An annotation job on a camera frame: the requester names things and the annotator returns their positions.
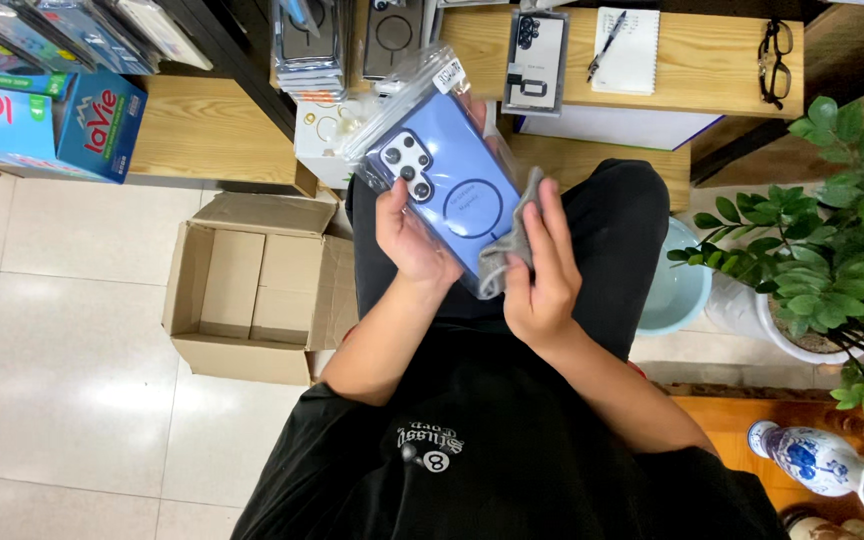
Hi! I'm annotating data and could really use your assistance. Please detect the white plant pot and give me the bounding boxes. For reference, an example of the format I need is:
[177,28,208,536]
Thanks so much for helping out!
[704,271,864,367]

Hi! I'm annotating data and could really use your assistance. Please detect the person's right hand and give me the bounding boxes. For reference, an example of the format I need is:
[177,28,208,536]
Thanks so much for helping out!
[503,177,585,345]

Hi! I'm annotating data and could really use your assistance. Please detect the person's black shirt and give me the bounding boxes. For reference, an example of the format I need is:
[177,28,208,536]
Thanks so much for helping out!
[229,322,792,540]

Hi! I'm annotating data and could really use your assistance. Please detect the stack of clear phone cases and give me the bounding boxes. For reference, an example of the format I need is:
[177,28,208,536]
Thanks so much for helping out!
[270,0,349,103]

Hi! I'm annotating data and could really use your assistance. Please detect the white box with gold rings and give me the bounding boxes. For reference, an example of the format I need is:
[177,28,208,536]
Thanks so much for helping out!
[294,97,381,190]

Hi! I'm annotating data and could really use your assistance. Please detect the blue and white porcelain vase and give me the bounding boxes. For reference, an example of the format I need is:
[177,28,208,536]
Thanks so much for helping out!
[747,420,864,521]

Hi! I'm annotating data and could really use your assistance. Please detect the light blue basin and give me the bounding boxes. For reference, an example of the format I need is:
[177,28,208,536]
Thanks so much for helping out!
[634,216,715,337]

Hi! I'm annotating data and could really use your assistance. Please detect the black eyeglasses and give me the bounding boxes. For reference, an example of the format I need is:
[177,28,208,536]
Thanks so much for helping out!
[756,18,795,111]

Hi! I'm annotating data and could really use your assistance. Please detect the black pen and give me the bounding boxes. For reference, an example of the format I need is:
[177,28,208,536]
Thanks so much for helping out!
[586,10,628,84]

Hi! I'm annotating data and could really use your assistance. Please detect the person's black trousers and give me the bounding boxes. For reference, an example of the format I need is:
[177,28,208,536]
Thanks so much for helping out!
[345,157,672,363]

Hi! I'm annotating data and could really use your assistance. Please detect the wooden shelf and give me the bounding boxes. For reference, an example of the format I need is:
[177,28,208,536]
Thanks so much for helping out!
[0,71,319,199]

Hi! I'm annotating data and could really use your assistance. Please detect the white spiral notepad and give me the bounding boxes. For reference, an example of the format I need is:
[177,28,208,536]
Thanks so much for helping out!
[591,6,662,97]

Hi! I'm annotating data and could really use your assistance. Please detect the person's left hand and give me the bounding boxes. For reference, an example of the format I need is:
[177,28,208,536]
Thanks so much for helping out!
[374,98,504,290]

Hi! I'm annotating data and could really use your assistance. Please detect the white flat box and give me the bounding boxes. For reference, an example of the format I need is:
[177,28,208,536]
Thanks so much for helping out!
[516,103,726,153]

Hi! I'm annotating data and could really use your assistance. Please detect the dark phone case in bag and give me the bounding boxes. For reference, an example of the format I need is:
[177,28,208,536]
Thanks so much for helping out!
[361,0,433,82]

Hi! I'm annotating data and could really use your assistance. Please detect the wooden table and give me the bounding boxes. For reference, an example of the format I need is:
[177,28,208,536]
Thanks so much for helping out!
[432,3,807,121]

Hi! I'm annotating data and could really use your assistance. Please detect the blue phone case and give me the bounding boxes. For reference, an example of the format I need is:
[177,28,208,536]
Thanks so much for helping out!
[342,45,546,301]

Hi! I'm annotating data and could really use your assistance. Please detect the open cardboard box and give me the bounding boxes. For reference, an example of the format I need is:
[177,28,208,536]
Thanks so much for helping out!
[161,191,360,387]

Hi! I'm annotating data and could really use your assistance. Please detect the row of packaged phone cases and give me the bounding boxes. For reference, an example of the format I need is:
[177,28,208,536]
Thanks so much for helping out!
[0,0,214,85]

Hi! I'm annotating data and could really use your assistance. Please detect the grey packaged phone case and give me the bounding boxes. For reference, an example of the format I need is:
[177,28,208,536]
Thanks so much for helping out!
[501,7,571,117]

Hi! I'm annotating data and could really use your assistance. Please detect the green potted plant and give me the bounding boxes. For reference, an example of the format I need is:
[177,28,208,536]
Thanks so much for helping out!
[666,96,864,427]

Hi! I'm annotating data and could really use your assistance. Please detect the grey cleaning cloth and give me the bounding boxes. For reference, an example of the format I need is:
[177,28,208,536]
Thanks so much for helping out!
[477,168,547,300]

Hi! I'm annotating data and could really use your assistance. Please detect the blue water bottle carton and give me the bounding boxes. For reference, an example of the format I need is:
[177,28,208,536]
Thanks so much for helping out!
[0,66,150,186]

